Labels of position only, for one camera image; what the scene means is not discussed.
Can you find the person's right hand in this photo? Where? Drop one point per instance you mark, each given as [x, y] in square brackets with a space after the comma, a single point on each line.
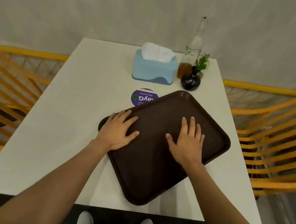
[188, 148]

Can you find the person's left hand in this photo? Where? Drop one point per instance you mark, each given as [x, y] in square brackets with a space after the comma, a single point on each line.
[114, 134]

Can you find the person's right middle finger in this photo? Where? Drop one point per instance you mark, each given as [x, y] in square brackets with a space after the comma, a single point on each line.
[192, 126]

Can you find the person's right little finger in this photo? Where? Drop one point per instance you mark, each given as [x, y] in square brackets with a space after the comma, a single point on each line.
[201, 141]

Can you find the person's left thumb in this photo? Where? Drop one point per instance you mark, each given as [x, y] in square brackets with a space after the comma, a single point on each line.
[132, 135]

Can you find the person's left little finger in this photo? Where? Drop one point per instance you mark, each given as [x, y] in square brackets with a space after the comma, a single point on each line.
[111, 119]

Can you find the person's right thumb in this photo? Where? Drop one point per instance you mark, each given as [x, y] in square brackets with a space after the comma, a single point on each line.
[170, 139]

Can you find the person's left middle finger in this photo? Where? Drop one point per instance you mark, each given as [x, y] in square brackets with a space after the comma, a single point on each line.
[125, 117]

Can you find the person's left forearm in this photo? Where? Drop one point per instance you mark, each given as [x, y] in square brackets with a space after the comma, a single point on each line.
[53, 185]

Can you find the person's right forearm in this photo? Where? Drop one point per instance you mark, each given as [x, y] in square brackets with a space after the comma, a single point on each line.
[229, 216]

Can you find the round purple sticker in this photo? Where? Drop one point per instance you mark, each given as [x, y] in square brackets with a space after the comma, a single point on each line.
[141, 97]

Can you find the dark brown plastic tray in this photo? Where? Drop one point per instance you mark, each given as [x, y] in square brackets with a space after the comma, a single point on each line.
[147, 168]

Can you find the round black vase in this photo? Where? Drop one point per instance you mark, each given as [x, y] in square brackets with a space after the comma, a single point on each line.
[190, 81]

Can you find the light blue tissue box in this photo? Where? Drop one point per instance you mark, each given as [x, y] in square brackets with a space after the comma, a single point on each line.
[154, 70]

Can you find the green plant sprig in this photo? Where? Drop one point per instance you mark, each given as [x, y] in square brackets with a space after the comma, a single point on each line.
[201, 63]

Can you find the white tissue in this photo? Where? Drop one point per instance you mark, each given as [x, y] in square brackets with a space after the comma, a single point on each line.
[157, 52]

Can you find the clear glass bottle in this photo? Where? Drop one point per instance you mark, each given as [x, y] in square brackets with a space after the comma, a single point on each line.
[192, 50]

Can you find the yellow slatted chair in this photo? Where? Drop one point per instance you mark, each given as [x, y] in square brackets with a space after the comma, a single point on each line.
[281, 147]
[2, 100]

